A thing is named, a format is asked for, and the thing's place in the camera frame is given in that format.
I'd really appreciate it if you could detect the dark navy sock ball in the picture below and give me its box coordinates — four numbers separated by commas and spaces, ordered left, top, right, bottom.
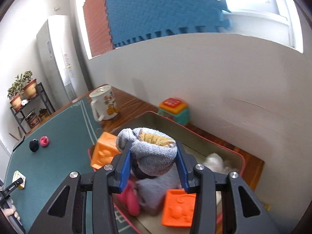
29, 139, 40, 153

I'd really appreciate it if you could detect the small lower potted plant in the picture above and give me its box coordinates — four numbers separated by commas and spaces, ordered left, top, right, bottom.
39, 108, 50, 121

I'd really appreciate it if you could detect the green table mat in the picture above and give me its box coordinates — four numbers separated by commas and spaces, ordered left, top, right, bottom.
5, 97, 102, 231

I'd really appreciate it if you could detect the grey sock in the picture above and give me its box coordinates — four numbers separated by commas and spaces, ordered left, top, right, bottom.
116, 127, 177, 176

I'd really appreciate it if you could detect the black metal plant shelf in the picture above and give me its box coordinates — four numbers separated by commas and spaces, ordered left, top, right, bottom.
10, 82, 56, 134

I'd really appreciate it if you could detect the white standing air conditioner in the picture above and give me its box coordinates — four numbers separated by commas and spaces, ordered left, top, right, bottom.
36, 15, 88, 107

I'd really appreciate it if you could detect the brown decorated lower pot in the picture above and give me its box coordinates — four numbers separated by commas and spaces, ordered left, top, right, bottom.
25, 110, 40, 129

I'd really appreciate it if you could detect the white ornament on shelf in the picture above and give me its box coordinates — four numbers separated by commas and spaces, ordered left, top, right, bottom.
21, 99, 28, 106

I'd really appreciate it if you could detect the grey and black glove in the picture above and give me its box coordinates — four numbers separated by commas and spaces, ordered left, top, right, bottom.
131, 163, 181, 215

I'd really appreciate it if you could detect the white sock ball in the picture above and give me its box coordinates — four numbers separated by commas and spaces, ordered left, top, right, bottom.
203, 153, 238, 174

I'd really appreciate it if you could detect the red storage box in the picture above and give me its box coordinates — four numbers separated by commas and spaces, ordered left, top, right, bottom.
103, 112, 245, 233

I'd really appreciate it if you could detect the person's left hand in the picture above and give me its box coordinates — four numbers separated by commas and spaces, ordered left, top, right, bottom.
2, 205, 21, 220

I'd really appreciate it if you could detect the yellow white carton box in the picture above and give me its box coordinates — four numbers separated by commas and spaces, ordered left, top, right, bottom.
12, 170, 26, 190

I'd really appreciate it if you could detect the white cartoon mug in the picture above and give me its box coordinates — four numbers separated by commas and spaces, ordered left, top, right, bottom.
89, 85, 119, 122

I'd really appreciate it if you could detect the red foam wall mat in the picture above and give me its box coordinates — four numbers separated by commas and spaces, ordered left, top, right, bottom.
82, 0, 114, 58

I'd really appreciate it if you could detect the colourful toy block stack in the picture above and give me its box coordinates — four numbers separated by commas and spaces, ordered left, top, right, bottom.
157, 97, 190, 126

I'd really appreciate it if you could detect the small orange embossed cube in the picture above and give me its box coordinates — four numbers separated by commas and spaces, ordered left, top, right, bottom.
161, 189, 196, 227

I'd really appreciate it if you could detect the pink knotted foam tube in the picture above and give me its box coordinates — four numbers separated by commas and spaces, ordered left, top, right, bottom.
116, 181, 141, 216

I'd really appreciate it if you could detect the right potted plant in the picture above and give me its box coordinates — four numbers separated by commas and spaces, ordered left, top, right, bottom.
22, 70, 37, 100

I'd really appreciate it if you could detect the wooden folding ruler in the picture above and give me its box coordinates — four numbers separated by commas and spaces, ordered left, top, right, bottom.
8, 126, 22, 141

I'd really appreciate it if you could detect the blue foam wall mat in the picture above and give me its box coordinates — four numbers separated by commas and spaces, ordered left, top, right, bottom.
104, 0, 232, 48

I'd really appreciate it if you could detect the large orange embossed cube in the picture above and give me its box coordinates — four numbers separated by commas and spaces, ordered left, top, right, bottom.
89, 132, 120, 170

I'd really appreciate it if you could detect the left potted plant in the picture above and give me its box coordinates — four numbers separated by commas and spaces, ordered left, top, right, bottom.
7, 74, 24, 111

